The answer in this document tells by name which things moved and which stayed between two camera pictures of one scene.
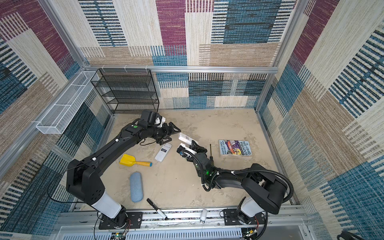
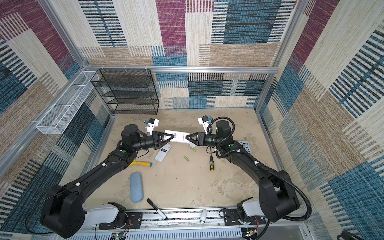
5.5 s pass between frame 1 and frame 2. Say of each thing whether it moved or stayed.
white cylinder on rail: stayed
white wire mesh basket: stayed
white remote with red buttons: stayed
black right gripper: moved
